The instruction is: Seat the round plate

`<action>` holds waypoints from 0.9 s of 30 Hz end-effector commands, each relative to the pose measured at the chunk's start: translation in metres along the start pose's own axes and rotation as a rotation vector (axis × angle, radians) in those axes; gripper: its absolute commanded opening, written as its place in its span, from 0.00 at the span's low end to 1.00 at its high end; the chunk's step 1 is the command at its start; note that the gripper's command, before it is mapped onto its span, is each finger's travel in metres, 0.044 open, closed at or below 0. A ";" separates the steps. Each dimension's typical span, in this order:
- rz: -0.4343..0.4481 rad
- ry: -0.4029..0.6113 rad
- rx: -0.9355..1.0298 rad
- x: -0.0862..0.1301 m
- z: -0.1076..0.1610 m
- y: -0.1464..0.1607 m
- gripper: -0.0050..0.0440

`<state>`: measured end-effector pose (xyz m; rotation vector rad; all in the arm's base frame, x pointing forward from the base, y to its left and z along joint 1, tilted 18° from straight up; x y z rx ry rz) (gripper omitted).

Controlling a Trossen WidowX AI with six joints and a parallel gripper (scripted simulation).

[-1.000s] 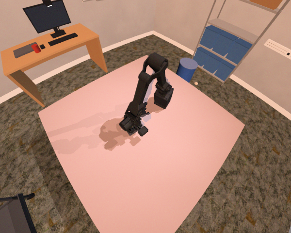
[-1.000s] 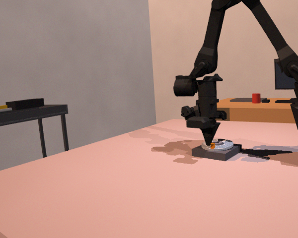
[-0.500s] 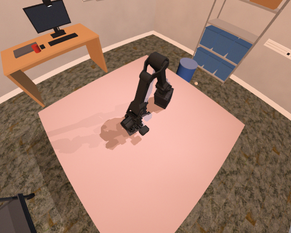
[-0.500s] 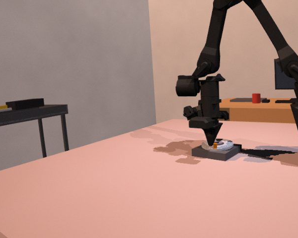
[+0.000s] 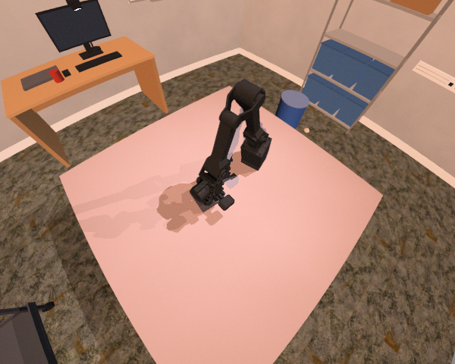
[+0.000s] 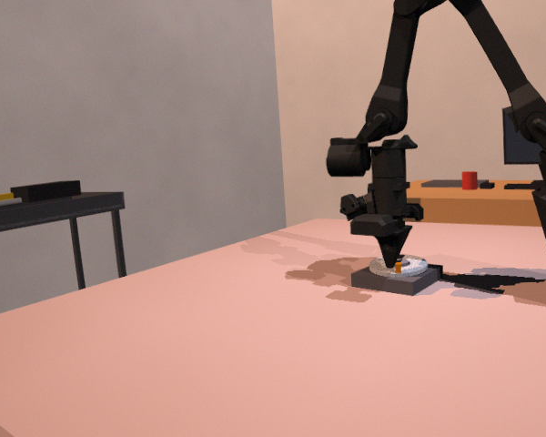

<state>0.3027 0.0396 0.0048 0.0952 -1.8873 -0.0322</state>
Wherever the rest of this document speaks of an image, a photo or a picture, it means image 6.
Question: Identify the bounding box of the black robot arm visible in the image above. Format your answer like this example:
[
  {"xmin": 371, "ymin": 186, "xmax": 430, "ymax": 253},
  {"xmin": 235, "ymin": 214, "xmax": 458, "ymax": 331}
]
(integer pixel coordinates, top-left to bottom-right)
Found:
[{"xmin": 326, "ymin": 0, "xmax": 546, "ymax": 221}]

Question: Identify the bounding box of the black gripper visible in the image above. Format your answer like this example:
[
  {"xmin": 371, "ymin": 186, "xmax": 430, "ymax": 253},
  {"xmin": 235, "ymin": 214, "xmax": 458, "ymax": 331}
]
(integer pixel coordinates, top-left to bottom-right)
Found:
[{"xmin": 350, "ymin": 177, "xmax": 423, "ymax": 269}]

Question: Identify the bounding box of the white round flange plate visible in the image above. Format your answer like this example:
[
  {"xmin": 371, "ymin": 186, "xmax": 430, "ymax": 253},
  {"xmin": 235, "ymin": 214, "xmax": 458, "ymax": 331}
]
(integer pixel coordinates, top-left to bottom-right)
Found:
[{"xmin": 369, "ymin": 254, "xmax": 428, "ymax": 278}]

